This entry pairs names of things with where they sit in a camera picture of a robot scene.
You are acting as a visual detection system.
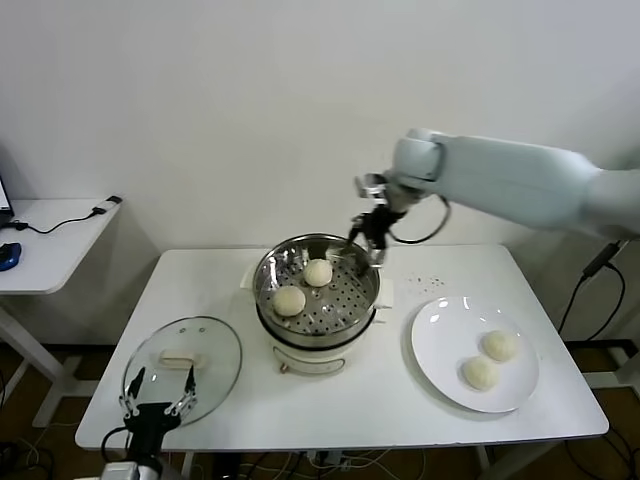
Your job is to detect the white power strip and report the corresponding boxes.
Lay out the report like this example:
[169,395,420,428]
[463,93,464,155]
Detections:
[307,449,351,471]

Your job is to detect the white round plate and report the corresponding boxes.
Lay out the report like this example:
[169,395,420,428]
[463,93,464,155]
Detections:
[411,296,540,413]

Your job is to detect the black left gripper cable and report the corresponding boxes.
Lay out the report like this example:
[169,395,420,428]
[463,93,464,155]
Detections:
[101,427,132,462]

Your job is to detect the black cable with adapter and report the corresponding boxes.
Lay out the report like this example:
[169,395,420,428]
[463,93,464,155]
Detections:
[0,196,124,236]

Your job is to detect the glass lid with beige handle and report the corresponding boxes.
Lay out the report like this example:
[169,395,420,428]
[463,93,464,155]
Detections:
[122,315,244,430]

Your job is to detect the scattered dark crumbs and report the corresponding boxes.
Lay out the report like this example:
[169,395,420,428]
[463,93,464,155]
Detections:
[408,272,446,291]

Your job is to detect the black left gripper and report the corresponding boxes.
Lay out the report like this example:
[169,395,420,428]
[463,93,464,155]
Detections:
[117,363,199,451]

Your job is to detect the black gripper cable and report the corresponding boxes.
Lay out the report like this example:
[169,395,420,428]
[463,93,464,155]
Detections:
[388,193,454,246]
[101,427,132,462]

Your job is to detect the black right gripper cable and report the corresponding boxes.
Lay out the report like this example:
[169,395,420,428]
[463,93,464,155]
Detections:
[388,193,454,246]

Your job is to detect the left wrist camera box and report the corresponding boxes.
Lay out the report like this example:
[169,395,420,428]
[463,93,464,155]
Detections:
[101,460,139,480]

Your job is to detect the white steamed baozi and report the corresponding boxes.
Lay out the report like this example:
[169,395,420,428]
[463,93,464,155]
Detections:
[460,355,501,392]
[272,285,307,318]
[303,258,334,288]
[481,329,520,364]

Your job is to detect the blue computer mouse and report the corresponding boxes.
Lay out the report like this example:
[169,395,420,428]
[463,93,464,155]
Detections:
[0,242,24,273]

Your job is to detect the black laptop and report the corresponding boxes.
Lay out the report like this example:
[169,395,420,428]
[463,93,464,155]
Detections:
[0,144,16,227]

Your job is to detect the perforated steel steamer basket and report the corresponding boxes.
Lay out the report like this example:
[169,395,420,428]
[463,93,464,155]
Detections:
[252,233,382,349]

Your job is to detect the white electric cooker base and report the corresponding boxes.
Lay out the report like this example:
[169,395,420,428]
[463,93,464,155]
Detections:
[241,262,397,376]

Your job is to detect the white side table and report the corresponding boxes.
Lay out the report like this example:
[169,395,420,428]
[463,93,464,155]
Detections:
[0,198,125,430]

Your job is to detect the black power brick cable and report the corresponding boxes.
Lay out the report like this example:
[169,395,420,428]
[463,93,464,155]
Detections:
[557,238,629,337]

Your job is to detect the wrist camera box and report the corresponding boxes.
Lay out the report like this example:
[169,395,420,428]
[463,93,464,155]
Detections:
[101,460,139,480]
[353,172,389,202]

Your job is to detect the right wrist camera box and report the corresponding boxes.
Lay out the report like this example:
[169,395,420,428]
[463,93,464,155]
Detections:
[353,172,389,202]

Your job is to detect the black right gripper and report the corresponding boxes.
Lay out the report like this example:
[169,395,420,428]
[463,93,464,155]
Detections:
[346,207,403,267]

